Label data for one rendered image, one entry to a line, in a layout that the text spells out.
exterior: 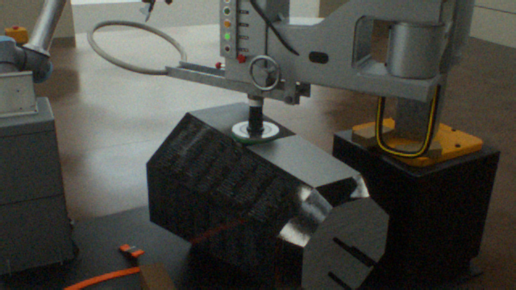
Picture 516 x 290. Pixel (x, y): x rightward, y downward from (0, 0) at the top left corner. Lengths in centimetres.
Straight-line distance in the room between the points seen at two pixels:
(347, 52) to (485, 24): 753
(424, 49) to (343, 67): 30
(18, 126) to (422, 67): 190
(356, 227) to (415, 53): 72
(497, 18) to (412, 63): 739
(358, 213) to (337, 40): 68
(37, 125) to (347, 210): 159
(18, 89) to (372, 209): 181
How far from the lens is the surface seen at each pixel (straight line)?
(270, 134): 241
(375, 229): 230
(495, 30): 940
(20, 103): 296
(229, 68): 231
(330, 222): 209
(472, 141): 291
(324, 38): 209
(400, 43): 202
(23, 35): 394
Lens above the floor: 181
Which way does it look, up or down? 23 degrees down
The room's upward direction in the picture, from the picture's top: 1 degrees clockwise
